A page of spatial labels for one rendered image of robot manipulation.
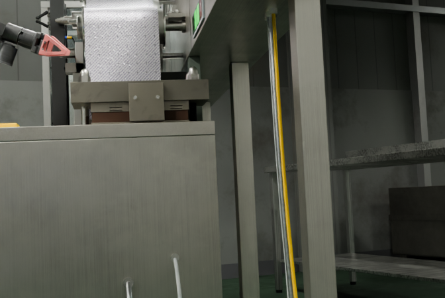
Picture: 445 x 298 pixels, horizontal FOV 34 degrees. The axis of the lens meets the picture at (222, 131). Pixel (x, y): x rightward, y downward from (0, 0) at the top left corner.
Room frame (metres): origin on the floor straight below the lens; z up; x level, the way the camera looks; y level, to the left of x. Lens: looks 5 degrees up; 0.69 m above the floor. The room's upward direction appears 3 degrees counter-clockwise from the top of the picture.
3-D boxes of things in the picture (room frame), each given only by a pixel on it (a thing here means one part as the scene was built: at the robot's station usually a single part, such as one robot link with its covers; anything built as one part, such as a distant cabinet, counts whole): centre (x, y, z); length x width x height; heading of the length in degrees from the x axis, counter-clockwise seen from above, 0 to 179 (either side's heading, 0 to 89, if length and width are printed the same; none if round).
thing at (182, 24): (2.39, 0.14, 1.25); 0.07 x 0.04 x 0.04; 98
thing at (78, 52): (2.38, 0.48, 1.05); 0.06 x 0.05 x 0.31; 98
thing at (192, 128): (3.29, 0.53, 0.88); 2.52 x 0.66 x 0.04; 8
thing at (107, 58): (2.31, 0.31, 1.11); 0.23 x 0.01 x 0.18; 98
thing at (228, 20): (3.06, 0.09, 1.29); 3.10 x 0.28 x 0.30; 8
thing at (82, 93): (2.20, 0.24, 1.00); 0.40 x 0.16 x 0.06; 98
